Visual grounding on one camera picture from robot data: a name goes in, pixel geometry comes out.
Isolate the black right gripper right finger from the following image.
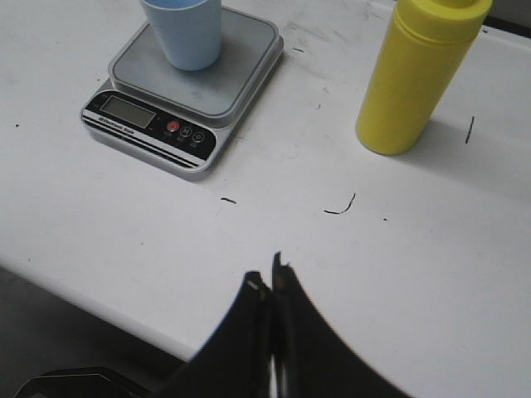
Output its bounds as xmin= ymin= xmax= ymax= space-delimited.
xmin=272 ymin=253 xmax=408 ymax=397

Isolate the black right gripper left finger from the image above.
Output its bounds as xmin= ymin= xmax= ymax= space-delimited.
xmin=153 ymin=271 xmax=272 ymax=397

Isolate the light blue plastic cup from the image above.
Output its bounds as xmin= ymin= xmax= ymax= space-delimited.
xmin=140 ymin=1 xmax=222 ymax=71

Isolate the yellow squeeze bottle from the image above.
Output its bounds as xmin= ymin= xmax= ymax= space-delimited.
xmin=356 ymin=0 xmax=492 ymax=155

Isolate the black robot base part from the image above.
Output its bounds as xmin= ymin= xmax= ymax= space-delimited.
xmin=14 ymin=366 xmax=151 ymax=397

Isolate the silver digital kitchen scale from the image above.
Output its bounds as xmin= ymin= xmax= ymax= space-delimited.
xmin=80 ymin=7 xmax=284 ymax=181

